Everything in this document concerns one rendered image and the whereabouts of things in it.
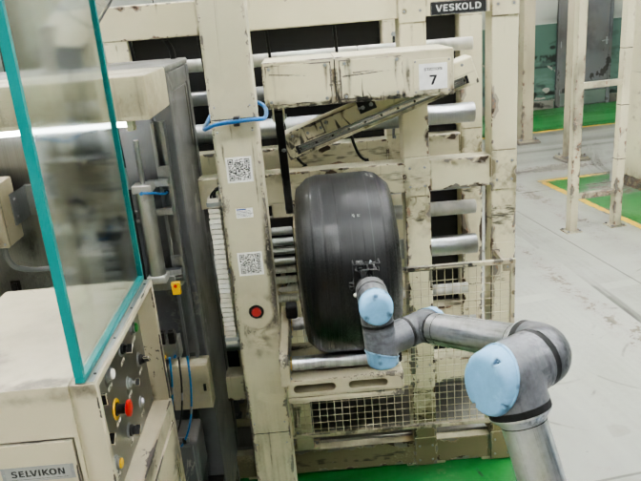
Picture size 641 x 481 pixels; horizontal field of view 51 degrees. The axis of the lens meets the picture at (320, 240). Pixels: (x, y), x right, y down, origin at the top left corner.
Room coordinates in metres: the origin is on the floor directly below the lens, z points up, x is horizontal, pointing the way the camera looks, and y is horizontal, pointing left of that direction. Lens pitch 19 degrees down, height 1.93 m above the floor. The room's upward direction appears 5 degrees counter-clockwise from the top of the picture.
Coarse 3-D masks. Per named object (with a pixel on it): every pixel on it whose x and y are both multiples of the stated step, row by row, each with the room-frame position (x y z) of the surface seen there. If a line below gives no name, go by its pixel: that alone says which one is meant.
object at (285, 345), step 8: (280, 320) 2.08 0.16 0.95; (288, 320) 2.07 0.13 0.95; (288, 328) 2.00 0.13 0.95; (280, 336) 1.95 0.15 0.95; (288, 336) 1.95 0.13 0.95; (280, 344) 1.90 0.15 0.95; (288, 344) 1.90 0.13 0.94; (280, 352) 1.84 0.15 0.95; (288, 352) 1.85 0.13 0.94; (280, 360) 1.80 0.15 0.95; (288, 360) 1.81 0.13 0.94; (280, 368) 1.80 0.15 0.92; (288, 368) 1.80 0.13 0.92; (280, 376) 1.80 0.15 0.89; (288, 376) 1.80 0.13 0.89; (288, 384) 1.79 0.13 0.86
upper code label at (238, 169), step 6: (228, 162) 1.91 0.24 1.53; (234, 162) 1.91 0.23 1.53; (240, 162) 1.91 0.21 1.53; (246, 162) 1.91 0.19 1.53; (228, 168) 1.91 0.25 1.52; (234, 168) 1.91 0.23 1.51; (240, 168) 1.91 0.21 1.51; (246, 168) 1.91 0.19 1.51; (252, 168) 1.91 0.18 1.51; (228, 174) 1.91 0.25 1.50; (234, 174) 1.91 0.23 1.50; (240, 174) 1.91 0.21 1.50; (246, 174) 1.91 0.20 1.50; (252, 174) 1.91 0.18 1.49; (228, 180) 1.91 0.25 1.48; (234, 180) 1.91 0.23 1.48; (240, 180) 1.91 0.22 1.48; (246, 180) 1.91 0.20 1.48; (252, 180) 1.91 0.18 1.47
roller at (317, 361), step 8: (344, 352) 1.86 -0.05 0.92; (352, 352) 1.85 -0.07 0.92; (360, 352) 1.85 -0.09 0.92; (400, 352) 1.84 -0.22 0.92; (296, 360) 1.84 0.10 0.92; (304, 360) 1.84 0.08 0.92; (312, 360) 1.84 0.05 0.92; (320, 360) 1.84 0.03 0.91; (328, 360) 1.84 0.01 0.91; (336, 360) 1.84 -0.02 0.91; (344, 360) 1.83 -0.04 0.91; (352, 360) 1.83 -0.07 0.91; (360, 360) 1.83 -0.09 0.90; (400, 360) 1.84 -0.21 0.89; (296, 368) 1.83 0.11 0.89; (304, 368) 1.83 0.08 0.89; (312, 368) 1.84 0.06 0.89
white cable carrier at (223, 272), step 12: (216, 216) 1.92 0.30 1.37; (216, 228) 1.92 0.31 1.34; (216, 240) 1.92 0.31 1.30; (216, 252) 1.92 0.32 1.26; (228, 264) 1.96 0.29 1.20; (228, 276) 1.92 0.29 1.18; (228, 288) 1.92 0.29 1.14; (228, 300) 1.92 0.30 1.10; (228, 312) 1.92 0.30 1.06; (228, 324) 1.92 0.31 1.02; (228, 336) 1.92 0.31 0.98
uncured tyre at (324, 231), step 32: (320, 192) 1.89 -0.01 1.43; (352, 192) 1.88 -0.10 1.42; (384, 192) 1.90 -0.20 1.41; (320, 224) 1.79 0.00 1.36; (352, 224) 1.79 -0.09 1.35; (384, 224) 1.79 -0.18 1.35; (320, 256) 1.74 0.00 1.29; (352, 256) 1.74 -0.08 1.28; (384, 256) 1.74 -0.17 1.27; (320, 288) 1.72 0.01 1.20; (320, 320) 1.73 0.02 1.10; (352, 320) 1.73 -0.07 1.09
